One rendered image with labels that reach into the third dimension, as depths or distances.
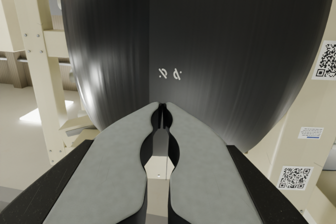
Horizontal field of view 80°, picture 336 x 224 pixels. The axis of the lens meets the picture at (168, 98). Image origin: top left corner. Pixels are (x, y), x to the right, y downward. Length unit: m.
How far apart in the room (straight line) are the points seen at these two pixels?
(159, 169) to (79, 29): 0.72
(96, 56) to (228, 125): 0.17
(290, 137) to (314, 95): 0.10
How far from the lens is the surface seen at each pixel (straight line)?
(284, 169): 0.59
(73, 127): 1.00
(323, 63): 0.49
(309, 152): 0.58
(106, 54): 0.20
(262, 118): 0.26
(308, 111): 0.52
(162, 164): 0.85
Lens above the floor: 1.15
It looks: 22 degrees up
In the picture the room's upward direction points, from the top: 177 degrees counter-clockwise
